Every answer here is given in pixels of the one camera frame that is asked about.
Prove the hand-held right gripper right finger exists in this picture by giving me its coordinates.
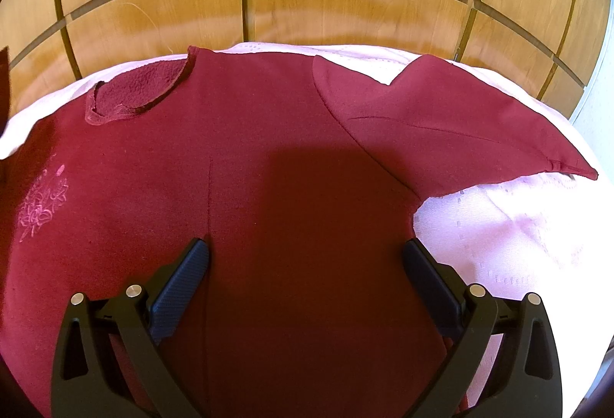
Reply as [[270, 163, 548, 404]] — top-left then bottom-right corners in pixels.
[[404, 238, 565, 418]]

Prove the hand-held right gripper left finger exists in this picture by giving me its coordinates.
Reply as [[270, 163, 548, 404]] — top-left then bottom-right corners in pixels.
[[50, 238, 212, 418]]

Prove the maroon long-sleeve shirt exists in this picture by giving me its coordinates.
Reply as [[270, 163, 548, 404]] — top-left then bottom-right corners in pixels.
[[0, 46, 598, 418]]

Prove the pink bed sheet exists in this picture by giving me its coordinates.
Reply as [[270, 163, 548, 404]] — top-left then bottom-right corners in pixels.
[[0, 41, 606, 414]]

